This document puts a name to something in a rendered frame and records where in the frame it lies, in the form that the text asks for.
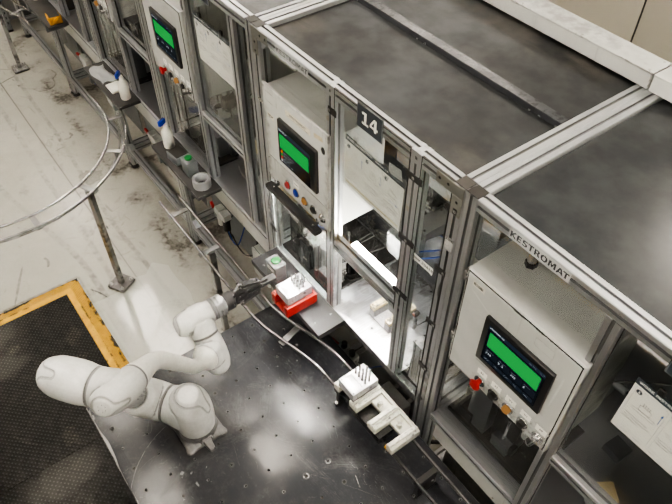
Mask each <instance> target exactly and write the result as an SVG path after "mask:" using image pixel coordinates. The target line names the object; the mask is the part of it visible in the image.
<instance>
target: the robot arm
mask: <svg viewBox="0 0 672 504"><path fill-rule="evenodd" d="M275 280H277V279H276V276H275V275H274V274H273V273H271V274H269V275H268V276H266V277H263V278H261V279H258V278H257V277H255V278H252V279H249V280H246V281H243V282H237V283H236V285H237V286H236V288H235V289H233V290H232V291H226V292H224V293H222V294H220V295H219V294H216V295H214V296H213V297H211V298H209V299H207V300H205V301H202V302H198V303H195V304H193V305H191V306H189V307H187V308H186V309H184V310H183V311H181V312H180V313H179V314H177V315H176V316H175V317H174V319H173V326H174V329H175V331H176V333H177V334H178V336H180V337H189V336H191V337H192V339H193V341H194V343H195V347H194V353H193V359H191V358H187V357H184V356H180V355H177V354H173V353H169V352H165V351H154V352H150V353H148V354H146V355H144V356H142V357H140V358H139V359H137V360H135V361H133V362H131V363H129V364H127V365H125V366H124V367H123V368H121V369H119V368H111V367H105V366H101V365H98V364H96V363H94V362H92V361H89V360H85V359H81V358H77V357H72V356H66V355H60V356H53V357H50V358H48V359H46V360H45V361H43V362H42V363H41V365H40V366H39V368H38V370H37V373H36V383H37V386H38V387H39V389H40V390H41V391H42V392H43V393H45V394H46V395H47V396H49V397H51V398H54V399H56V400H59V401H62V402H66V403H69V404H73V405H78V406H86V407H89V408H90V409H91V410H92V411H93V412H94V413H95V414H96V415H97V416H100V417H104V418H106V417H111V416H114V415H116V414H118V413H120V412H122V411H124V412H126V413H128V414H130V415H133V416H136V417H140V418H144V419H148V420H152V421H158V422H163V423H165V424H167V425H169V426H170V427H171V428H172V429H173V430H174V431H175V432H176V434H177V435H178V437H179V438H180V440H181V442H182V443H183V445H184V446H185V448H186V452H187V454H188V455H189V456H192V455H194V454H195V453H196V452H197V451H198V450H199V449H201V448H203V447H204V446H206V447H207V448H208V450H209V451H210V452H213V451H215V449H216V448H215V445H214V443H213V441H214V440H215V439H217V438H219V437H221V436H224V435H226V434H227V429H226V428H225V427H224V426H223V425H222V424H221V423H220V421H219V420H218V418H217V417H216V415H215V412H214V407H213V404H212V401H211V399H210V396H209V395H208V393H207V392H206V390H205V389H204V388H202V387H201V386H199V385H197V384H194V383H183V384H180V385H174V384H171V383H168V382H166V381H163V380H159V379H156V378H152V377H153V375H154V373H155V372H156V371H157V370H158V369H166V370H172V371H178V372H183V373H190V374H195V373H200V372H202V371H204V370H207V371H208V372H210V373H211V374H213V375H221V374H223V373H225V372H226V371H227V370H228V369H229V366H230V355H229V351H228V349H227V346H226V344H225V342H224V340H223V338H222V336H221V334H220V333H219V331H218V329H217V327H216V323H215V321H216V320H218V319H219V318H221V317H223V316H225V315H227V314H228V311H230V310H232V309H234V308H236V307H237V305H238V304H241V306H244V305H245V304H246V303H247V302H248V301H250V300H251V299H252V298H254V297H255V296H256V295H258V294H259V293H261V289H262V287H264V286H266V285H268V284H270V283H271V282H273V281H275ZM257 291H258V292H257Z"/></svg>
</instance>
